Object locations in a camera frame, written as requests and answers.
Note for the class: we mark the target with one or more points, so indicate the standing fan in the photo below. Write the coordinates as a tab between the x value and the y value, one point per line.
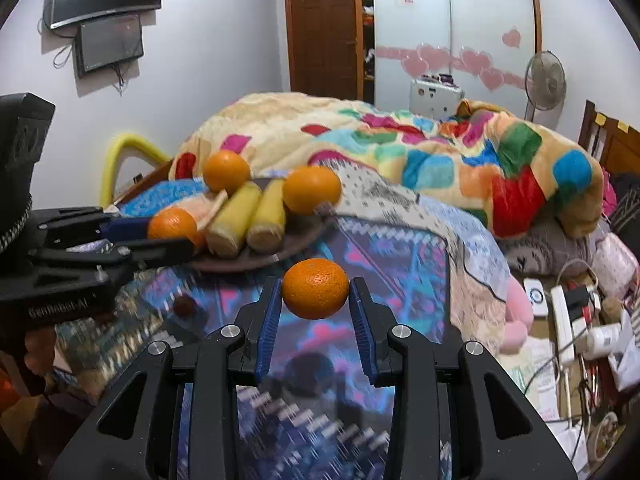
545	80

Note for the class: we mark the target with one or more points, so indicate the long pomelo wedge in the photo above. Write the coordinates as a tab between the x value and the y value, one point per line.
218	210

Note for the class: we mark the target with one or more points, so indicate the colourful patchwork blanket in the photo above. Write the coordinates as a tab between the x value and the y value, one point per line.
425	160

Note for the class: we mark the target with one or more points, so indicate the yellow foam tube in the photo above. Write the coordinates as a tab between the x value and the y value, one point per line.
112	160

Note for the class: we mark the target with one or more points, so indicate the wooden door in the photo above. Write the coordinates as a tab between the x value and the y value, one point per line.
320	35

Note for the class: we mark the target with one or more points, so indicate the purple plate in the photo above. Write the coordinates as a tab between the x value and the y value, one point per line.
260	260

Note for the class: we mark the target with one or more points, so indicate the white appliance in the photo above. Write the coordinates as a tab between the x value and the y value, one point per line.
435	97

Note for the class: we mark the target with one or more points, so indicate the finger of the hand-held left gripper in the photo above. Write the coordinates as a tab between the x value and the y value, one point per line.
125	229
150	250

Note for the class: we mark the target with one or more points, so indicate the pink clothing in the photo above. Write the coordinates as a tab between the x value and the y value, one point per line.
609	195

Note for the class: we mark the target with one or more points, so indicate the sliding door wardrobe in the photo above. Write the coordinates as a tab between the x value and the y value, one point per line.
490	10

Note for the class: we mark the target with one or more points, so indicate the small tangerine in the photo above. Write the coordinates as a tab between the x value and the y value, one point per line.
171	225
315	288

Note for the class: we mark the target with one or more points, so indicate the small dark red fruit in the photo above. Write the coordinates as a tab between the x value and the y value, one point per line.
185	306

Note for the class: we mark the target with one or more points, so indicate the white power strip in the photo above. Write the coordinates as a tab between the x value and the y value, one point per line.
562	325

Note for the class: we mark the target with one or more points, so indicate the wooden bed headboard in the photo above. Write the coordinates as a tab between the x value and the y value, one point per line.
615	150

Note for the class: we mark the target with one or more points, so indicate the pink quilted bag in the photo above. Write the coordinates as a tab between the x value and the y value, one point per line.
617	265

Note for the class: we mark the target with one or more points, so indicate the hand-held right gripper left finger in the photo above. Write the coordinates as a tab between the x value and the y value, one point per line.
265	332

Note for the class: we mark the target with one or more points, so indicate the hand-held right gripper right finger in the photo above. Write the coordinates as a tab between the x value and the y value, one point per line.
365	332

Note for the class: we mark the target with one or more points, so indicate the large orange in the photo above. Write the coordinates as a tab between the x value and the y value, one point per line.
312	190
227	170

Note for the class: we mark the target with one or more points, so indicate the grey plush pillow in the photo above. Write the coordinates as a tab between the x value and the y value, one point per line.
545	250

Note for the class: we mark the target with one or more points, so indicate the small wall monitor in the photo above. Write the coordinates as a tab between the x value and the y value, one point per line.
110	42

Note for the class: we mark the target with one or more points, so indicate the black bag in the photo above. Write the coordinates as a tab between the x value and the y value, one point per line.
627	200

